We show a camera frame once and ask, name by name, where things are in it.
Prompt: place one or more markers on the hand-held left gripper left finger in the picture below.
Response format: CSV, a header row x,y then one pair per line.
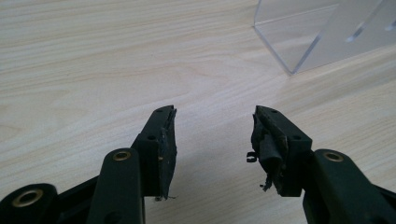
x,y
155,149

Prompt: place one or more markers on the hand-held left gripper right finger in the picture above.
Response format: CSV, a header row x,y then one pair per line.
x,y
286,149

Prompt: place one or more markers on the clear acrylic stand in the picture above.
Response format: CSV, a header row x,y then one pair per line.
x,y
323,31

